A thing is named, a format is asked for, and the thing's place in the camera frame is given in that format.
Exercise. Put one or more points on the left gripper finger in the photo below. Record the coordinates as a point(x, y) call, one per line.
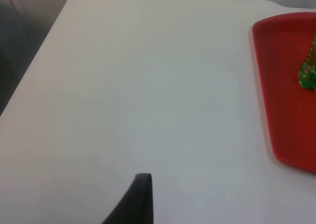
point(138, 204)

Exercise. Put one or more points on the red plastic tray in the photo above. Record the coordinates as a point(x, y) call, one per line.
point(286, 90)

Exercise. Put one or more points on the green plastic bottle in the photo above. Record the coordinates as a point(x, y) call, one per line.
point(309, 71)

